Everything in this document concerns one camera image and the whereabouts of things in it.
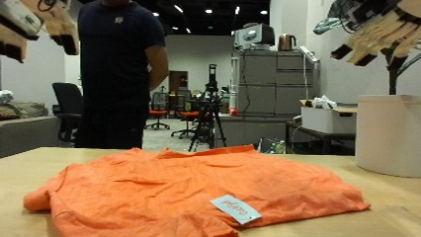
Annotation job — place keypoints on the orange button shirt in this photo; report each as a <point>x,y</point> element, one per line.
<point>174,184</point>

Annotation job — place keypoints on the light blue clothing tag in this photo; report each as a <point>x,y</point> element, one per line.
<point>235,209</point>

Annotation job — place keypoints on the white power strip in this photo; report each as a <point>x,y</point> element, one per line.
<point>309,54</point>

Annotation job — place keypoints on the copper kettle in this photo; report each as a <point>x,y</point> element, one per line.
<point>285,42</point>

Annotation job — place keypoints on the white crumpled bag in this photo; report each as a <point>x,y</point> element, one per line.
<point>323,102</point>

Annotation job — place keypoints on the gray box monitor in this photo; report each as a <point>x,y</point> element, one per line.
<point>254,36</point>

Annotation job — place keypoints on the gray filing cabinet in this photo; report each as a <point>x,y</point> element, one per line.
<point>275,85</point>

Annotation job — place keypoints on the white cardboard box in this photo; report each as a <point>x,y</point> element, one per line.
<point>319,120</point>

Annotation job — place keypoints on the white cylindrical planter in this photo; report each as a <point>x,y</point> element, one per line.
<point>387,138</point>

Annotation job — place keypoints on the dark side table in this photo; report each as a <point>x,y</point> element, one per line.
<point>315,133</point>

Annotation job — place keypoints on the small red object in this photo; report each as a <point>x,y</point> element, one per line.
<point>233,112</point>

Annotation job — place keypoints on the gray low cabinet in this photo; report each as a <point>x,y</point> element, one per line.
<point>254,131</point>

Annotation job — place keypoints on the green bottles pack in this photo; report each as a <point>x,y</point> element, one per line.
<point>274,147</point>

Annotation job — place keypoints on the orange office chair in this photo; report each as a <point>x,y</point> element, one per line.
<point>157,113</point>
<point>187,115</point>

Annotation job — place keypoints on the person in dark clothes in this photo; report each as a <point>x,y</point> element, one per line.
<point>113,65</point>

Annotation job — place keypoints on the black office chair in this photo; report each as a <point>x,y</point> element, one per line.
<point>67,98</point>

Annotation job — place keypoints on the brown sofa cushion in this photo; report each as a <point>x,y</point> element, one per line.
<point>24,110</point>

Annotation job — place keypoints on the black camera tripod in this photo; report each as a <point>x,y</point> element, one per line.
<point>209,115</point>

